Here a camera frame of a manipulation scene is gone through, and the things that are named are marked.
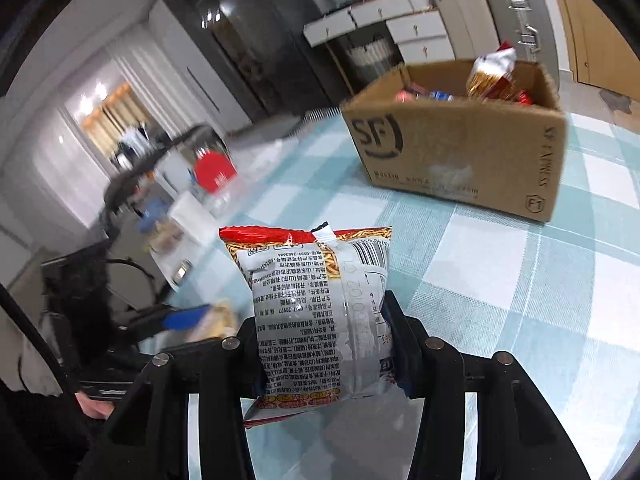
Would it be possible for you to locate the clear cookie packet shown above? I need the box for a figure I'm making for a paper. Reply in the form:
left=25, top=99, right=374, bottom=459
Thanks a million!
left=186, top=300, right=239, bottom=342

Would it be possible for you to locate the white red noodle snack bag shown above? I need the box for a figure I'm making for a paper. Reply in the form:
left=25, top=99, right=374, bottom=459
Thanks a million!
left=219, top=223, right=395, bottom=427

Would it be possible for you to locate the red barcode snack packet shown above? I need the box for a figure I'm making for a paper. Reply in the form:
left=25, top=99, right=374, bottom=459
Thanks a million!
left=395, top=82, right=431, bottom=103

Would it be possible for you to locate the blue barcode snack packet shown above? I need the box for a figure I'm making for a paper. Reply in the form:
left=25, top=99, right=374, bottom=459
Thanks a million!
left=428, top=90, right=454, bottom=102

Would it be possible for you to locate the orange chips snack bag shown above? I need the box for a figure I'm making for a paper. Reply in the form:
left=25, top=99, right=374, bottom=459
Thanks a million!
left=465, top=41, right=534, bottom=105

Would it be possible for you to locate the left hand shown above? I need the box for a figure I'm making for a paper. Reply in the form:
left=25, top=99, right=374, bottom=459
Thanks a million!
left=75, top=391, right=114, bottom=419

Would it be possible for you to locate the checked teal tablecloth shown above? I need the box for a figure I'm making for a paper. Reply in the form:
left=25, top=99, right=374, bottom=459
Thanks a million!
left=171, top=114, right=639, bottom=479

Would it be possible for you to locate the red gift bag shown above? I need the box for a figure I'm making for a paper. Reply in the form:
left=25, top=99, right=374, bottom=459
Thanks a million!
left=193, top=152, right=236, bottom=193

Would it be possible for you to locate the SF cardboard box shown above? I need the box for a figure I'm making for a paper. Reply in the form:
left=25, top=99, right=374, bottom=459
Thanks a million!
left=341, top=60, right=567, bottom=222

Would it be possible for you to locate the black refrigerator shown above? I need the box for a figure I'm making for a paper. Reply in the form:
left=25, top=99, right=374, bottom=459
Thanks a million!
left=150, top=0, right=349, bottom=129

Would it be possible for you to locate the striped laundry basket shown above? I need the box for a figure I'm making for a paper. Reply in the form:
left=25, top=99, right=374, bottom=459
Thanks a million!
left=347, top=38, right=400, bottom=84

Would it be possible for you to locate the white drawer desk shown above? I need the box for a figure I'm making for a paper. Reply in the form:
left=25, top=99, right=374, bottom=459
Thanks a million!
left=303, top=0, right=454, bottom=64

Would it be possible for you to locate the wooden door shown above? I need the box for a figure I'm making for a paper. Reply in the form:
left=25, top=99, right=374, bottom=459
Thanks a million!
left=558, top=0, right=640, bottom=101

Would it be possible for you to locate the silver hard suitcase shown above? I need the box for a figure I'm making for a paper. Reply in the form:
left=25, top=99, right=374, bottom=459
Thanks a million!
left=487, top=0, right=560, bottom=86

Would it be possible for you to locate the beige hard suitcase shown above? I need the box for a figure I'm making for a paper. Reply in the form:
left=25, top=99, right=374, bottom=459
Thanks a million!
left=434, top=0, right=500, bottom=60

